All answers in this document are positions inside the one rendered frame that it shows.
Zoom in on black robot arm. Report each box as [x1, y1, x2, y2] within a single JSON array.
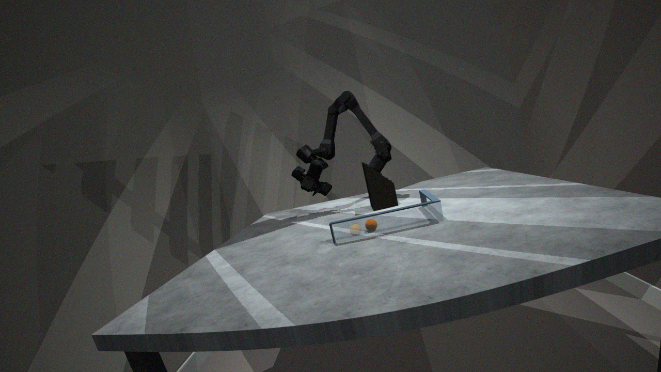
[[296, 91, 391, 192]]

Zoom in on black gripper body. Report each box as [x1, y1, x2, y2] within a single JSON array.
[[291, 166, 332, 196]]

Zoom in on clear low glass walls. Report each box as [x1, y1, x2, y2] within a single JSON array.
[[331, 202, 444, 244]]

